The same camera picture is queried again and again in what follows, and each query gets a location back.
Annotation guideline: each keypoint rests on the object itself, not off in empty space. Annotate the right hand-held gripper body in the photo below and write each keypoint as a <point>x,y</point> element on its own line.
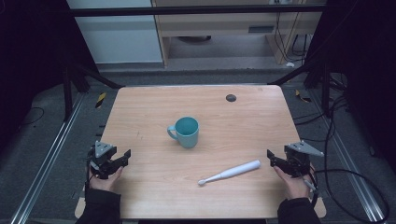
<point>299,158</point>

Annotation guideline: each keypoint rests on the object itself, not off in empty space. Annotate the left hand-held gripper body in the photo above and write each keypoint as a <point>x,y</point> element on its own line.
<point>102,155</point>

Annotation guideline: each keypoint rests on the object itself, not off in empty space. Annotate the white electric toothbrush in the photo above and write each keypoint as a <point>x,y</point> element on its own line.
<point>232,171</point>

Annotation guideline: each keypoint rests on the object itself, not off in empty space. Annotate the teal cup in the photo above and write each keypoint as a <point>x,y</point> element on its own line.
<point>186,132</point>

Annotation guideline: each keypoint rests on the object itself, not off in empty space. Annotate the person's left hand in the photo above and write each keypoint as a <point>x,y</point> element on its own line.
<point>106,184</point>

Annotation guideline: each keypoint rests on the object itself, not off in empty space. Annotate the person's right hand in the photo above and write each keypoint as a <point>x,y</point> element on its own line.
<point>295,186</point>

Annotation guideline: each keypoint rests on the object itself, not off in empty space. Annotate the yellow black tape strip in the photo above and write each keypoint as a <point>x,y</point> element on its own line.
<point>302,96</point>
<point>100,100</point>

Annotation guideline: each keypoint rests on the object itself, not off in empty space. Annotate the round grey table grommet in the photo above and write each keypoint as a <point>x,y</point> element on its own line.
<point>231,98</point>

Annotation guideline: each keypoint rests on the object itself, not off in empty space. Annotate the black metal stand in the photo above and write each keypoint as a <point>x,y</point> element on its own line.
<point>67,93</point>
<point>325,90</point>

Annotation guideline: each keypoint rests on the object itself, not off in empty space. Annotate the small white floor object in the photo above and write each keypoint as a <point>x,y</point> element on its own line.
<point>289,64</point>

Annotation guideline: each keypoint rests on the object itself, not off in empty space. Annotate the black curtain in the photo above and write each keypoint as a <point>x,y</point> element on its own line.
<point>367,77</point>
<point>28,62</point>

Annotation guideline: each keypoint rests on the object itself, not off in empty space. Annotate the white cabinet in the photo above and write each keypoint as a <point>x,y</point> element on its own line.
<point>118,40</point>

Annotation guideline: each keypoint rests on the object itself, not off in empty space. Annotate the light wooden desk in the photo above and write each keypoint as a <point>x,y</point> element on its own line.
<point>218,26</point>

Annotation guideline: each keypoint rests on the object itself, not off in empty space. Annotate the aluminium floor rail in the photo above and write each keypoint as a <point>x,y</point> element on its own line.
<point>49,158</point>
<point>348,161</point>

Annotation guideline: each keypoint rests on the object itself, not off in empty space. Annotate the black horizontal frame bar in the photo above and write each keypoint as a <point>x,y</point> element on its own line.
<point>193,10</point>

